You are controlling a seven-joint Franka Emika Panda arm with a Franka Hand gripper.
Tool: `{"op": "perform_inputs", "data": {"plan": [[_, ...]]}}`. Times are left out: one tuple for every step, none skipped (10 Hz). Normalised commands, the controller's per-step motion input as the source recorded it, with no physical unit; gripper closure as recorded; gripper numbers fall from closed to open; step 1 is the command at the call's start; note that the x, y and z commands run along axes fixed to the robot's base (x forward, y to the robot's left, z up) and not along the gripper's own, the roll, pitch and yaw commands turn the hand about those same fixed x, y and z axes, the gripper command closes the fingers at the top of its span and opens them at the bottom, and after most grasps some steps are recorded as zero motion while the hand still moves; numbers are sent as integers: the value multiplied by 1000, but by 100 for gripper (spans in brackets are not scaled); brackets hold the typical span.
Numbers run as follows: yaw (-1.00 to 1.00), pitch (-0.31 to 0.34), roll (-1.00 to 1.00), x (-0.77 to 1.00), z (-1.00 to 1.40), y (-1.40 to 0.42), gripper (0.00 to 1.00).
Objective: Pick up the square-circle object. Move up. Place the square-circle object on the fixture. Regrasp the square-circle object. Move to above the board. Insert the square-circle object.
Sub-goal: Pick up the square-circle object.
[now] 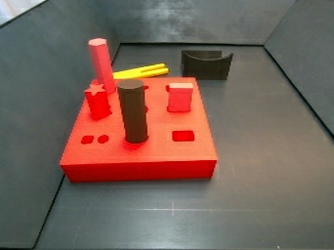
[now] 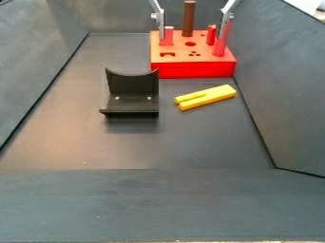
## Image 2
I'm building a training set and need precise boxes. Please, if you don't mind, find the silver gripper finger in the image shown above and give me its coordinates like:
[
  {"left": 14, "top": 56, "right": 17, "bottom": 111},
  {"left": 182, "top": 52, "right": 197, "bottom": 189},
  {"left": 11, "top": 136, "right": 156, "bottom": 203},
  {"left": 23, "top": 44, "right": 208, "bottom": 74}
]
[
  {"left": 217, "top": 0, "right": 241, "bottom": 39},
  {"left": 149, "top": 0, "right": 165, "bottom": 40}
]

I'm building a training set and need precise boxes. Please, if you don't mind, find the yellow two-pronged square-circle object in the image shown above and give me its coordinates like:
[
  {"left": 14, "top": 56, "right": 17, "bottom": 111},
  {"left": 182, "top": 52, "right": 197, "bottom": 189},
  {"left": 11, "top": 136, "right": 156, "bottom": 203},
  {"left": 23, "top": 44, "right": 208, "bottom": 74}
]
[{"left": 174, "top": 84, "right": 237, "bottom": 111}]

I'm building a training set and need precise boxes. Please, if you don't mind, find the red square peg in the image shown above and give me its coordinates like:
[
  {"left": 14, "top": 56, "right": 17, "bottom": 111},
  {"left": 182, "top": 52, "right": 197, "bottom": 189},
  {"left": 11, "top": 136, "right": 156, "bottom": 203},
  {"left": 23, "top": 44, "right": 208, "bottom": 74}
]
[{"left": 160, "top": 27, "right": 174, "bottom": 46}]

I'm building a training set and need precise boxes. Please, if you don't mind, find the red fixture base block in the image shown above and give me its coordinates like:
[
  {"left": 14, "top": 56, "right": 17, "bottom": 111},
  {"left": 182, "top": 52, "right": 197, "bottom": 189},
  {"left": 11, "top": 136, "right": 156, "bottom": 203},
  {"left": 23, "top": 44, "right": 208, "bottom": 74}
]
[{"left": 150, "top": 30, "right": 237, "bottom": 79}]

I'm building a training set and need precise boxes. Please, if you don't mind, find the black curved regrasp stand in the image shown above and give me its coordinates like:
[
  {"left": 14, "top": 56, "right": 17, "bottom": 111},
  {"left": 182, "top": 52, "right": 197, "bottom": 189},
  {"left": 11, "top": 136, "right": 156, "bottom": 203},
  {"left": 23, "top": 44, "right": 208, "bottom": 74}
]
[{"left": 100, "top": 69, "right": 160, "bottom": 117}]

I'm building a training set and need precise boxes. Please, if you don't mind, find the red star peg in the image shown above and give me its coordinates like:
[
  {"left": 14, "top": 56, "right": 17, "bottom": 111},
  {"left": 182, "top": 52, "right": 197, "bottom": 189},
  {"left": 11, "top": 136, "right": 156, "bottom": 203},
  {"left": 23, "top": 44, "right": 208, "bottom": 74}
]
[{"left": 207, "top": 25, "right": 217, "bottom": 46}]

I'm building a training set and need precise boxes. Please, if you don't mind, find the dark brown cylinder peg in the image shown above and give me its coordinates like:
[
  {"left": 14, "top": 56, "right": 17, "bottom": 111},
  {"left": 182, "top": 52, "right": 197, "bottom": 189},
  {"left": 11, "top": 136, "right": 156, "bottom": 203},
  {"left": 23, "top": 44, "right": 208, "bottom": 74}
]
[{"left": 182, "top": 0, "right": 196, "bottom": 37}]

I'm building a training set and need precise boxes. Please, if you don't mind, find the red hexagonal tall peg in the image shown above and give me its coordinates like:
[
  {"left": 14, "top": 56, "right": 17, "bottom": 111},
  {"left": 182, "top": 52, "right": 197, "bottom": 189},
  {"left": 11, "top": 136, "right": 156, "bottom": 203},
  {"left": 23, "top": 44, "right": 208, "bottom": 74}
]
[{"left": 213, "top": 21, "right": 233, "bottom": 57}]

